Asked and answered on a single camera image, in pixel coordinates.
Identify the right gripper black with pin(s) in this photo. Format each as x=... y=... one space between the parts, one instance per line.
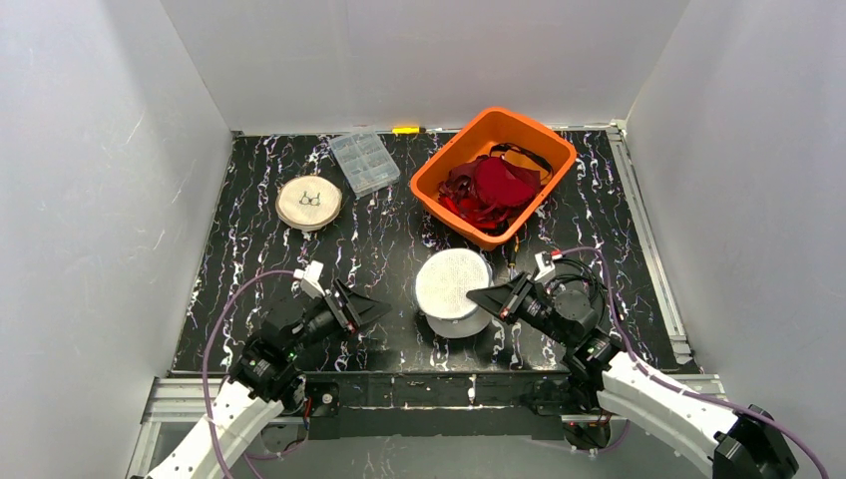
x=521 y=301

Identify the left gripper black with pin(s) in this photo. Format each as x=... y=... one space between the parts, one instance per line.
x=340 y=309

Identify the grey-trim mesh laundry bag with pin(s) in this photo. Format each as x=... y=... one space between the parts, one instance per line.
x=440 y=292

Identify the dark maroon bra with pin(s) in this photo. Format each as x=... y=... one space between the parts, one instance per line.
x=459 y=181

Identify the crimson red bra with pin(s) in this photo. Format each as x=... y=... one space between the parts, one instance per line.
x=498 y=183

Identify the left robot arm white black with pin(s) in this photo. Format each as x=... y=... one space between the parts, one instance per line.
x=265 y=382

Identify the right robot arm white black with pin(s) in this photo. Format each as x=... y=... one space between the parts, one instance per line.
x=721 y=440

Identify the black yellow screwdriver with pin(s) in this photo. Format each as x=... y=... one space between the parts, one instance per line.
x=512 y=252

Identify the orange plastic bin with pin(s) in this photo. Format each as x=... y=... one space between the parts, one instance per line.
x=495 y=132

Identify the clear plastic compartment box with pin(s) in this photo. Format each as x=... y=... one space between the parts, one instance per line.
x=364 y=161

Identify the yellow marker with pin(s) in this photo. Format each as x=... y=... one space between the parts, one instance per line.
x=407 y=130

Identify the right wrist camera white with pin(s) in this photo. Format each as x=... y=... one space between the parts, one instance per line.
x=545 y=267

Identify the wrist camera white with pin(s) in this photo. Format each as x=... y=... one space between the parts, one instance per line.
x=308 y=279
x=545 y=267

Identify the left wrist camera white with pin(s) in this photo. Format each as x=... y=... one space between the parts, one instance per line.
x=308 y=279

